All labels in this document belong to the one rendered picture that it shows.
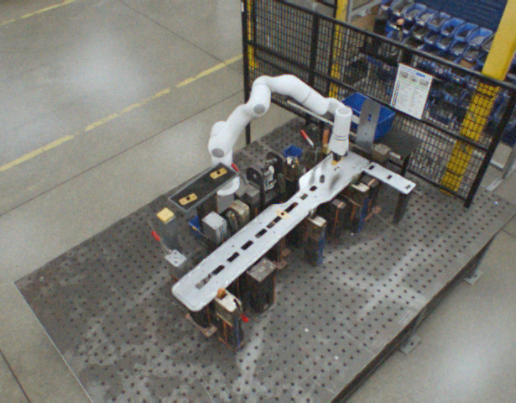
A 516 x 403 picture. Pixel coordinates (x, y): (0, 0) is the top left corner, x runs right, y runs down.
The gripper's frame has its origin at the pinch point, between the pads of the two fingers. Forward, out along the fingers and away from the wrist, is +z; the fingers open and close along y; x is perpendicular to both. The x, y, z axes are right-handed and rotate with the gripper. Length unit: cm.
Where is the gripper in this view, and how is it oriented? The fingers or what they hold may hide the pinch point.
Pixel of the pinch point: (336, 157)
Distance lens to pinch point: 274.1
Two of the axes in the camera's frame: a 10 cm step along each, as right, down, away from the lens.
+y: 7.4, 4.9, -4.7
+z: 0.1, 6.8, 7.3
